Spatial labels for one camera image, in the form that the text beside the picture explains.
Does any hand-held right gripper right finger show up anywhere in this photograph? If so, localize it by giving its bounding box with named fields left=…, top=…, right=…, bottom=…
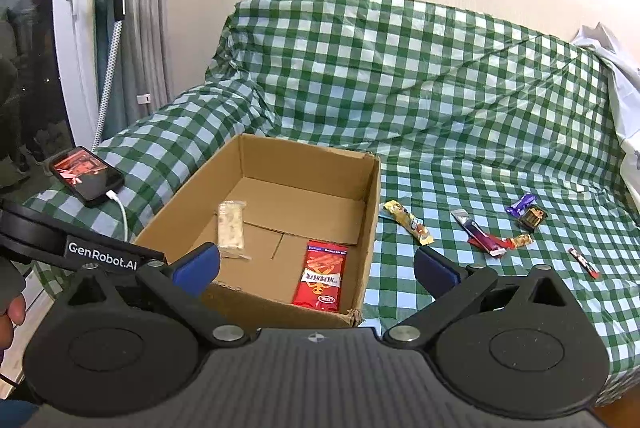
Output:
left=382, top=245, right=586, bottom=349

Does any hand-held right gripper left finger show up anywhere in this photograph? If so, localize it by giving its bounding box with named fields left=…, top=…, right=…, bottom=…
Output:
left=65, top=242, right=251, bottom=349

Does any purple silver snack packet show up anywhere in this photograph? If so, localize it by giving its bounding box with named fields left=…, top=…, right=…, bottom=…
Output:
left=450, top=208, right=487, bottom=242

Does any yellow snack packet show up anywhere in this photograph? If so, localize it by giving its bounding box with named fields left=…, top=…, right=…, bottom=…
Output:
left=378, top=201, right=435, bottom=245

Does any dark brown candy packet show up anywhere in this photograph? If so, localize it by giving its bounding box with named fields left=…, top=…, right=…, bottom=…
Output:
left=517, top=204, right=548, bottom=231

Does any brown cardboard box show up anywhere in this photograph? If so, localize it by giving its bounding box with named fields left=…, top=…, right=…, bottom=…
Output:
left=131, top=133, right=382, bottom=329

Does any person's left hand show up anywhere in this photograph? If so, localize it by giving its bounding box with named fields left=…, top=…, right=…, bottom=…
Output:
left=0, top=293, right=27, bottom=351

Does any clear-wrapped nougat bar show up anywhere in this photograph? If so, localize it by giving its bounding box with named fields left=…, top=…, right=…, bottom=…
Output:
left=216, top=199, right=251, bottom=260

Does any black smartphone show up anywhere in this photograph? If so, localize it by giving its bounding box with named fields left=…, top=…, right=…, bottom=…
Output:
left=48, top=147, right=126, bottom=209

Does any small purple candy packet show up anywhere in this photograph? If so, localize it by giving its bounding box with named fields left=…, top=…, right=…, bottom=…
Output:
left=506, top=193, right=537, bottom=218

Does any red snack packet white label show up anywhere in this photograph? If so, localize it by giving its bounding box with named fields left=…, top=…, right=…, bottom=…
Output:
left=291, top=239, right=348, bottom=313

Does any small red black stick packet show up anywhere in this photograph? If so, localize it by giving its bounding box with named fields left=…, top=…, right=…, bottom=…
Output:
left=567, top=247, right=601, bottom=280

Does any green white checked cloth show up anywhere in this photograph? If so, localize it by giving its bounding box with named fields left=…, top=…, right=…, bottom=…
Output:
left=30, top=0, right=640, bottom=409

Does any grey curtain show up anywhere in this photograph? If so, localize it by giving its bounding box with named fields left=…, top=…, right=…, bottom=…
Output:
left=92, top=0, right=173, bottom=139

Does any white charging cable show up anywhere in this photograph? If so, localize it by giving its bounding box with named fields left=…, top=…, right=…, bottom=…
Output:
left=106, top=191, right=136, bottom=244

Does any black white braided cable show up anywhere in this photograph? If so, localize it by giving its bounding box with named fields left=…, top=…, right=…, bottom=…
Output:
left=91, top=19, right=123, bottom=149

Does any white door frame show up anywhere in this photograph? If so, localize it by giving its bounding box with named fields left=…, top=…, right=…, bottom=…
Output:
left=52, top=0, right=101, bottom=149

